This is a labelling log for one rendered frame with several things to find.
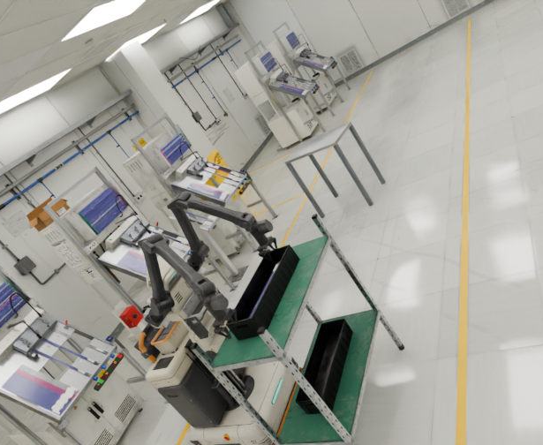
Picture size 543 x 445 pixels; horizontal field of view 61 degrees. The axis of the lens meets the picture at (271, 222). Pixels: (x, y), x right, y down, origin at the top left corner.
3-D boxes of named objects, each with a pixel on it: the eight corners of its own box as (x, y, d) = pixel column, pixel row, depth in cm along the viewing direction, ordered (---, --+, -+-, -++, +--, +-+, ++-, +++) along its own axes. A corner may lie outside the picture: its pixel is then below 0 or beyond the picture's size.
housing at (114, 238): (139, 225, 505) (139, 215, 496) (113, 253, 468) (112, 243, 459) (132, 223, 506) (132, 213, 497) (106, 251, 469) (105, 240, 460)
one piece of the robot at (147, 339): (158, 373, 296) (129, 353, 295) (184, 332, 323) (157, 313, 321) (164, 365, 289) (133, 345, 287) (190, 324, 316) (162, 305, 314)
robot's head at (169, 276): (145, 290, 263) (143, 271, 253) (163, 267, 279) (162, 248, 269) (167, 298, 260) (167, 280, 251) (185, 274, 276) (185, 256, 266)
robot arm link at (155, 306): (149, 229, 236) (131, 235, 229) (164, 233, 227) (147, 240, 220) (167, 305, 251) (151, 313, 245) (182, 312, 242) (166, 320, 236)
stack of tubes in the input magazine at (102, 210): (127, 206, 491) (110, 185, 482) (98, 234, 452) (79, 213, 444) (120, 210, 498) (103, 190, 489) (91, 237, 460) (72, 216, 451)
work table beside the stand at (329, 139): (372, 205, 488) (334, 142, 462) (320, 218, 537) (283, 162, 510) (386, 181, 517) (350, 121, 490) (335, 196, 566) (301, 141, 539)
